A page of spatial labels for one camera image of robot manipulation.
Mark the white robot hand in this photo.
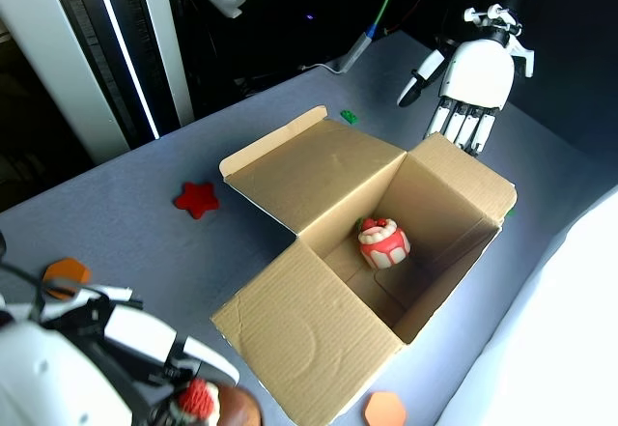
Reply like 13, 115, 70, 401
396, 39, 516, 157
0, 304, 241, 426

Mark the brown cupcake toy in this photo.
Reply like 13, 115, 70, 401
158, 378, 265, 426

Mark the pink toy cake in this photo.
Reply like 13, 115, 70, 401
355, 216, 412, 271

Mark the brown cardboard box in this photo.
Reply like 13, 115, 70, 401
210, 104, 519, 426

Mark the orange hexagon block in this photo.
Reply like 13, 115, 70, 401
364, 390, 408, 426
42, 257, 92, 300

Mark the grey table cloth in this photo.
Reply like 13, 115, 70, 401
0, 29, 618, 426

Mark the red star block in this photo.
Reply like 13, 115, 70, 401
173, 181, 221, 221

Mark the white backdrop sheet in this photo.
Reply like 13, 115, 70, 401
434, 188, 618, 426

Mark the grey cable adapter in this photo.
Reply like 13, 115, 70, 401
334, 26, 379, 75

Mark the white machine frame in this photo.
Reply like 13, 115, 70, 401
0, 0, 195, 166

